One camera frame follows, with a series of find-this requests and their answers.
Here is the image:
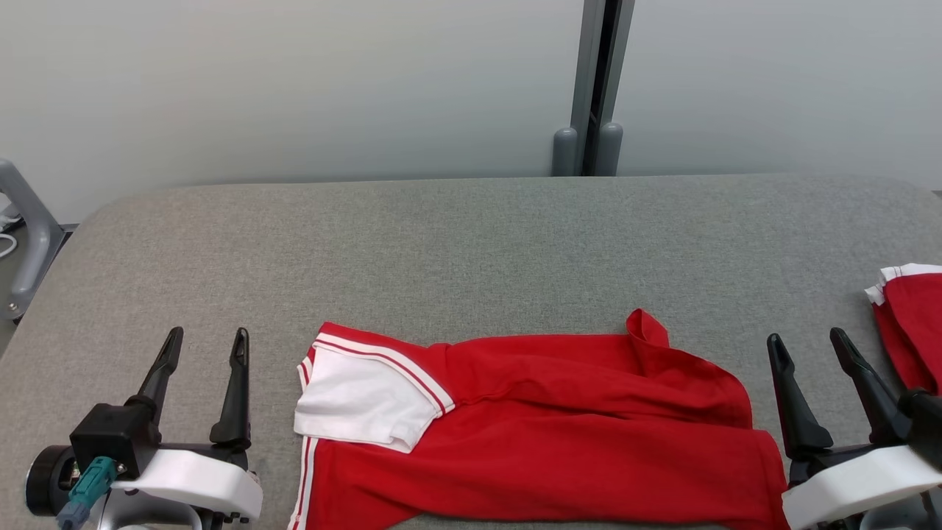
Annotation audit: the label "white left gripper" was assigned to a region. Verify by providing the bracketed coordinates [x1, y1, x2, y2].
[110, 327, 264, 530]

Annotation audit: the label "teal plug left camera cable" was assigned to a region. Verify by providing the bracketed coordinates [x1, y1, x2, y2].
[57, 456, 119, 530]

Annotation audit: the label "red shorts with white stripe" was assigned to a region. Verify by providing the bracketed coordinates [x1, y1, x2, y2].
[864, 263, 942, 396]

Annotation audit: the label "grey double partition post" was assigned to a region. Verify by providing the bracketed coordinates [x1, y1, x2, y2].
[551, 0, 638, 178]

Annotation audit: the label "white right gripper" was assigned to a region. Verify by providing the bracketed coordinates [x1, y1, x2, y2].
[767, 328, 942, 530]

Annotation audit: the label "red shirt with white sleeves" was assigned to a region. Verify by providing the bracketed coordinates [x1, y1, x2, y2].
[287, 308, 793, 530]

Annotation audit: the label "grey bent partition frame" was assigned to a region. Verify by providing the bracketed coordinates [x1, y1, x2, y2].
[0, 158, 68, 322]

